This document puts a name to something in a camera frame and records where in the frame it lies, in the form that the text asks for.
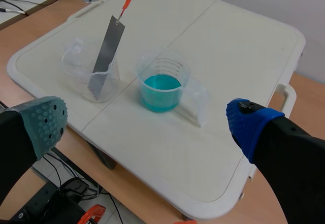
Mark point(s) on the orange clamp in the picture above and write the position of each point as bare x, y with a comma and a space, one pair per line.
92, 213

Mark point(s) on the clear beaker with blue liquid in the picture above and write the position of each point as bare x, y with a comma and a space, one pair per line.
162, 84

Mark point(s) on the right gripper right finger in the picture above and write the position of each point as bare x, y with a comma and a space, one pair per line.
284, 153

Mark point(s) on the empty clear plastic beaker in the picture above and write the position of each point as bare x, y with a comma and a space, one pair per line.
91, 69

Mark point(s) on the black equipment under table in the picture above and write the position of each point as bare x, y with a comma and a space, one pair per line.
48, 203

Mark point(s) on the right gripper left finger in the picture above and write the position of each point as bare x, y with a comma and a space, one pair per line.
38, 125

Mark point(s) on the white folding table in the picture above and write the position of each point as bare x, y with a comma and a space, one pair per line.
162, 102

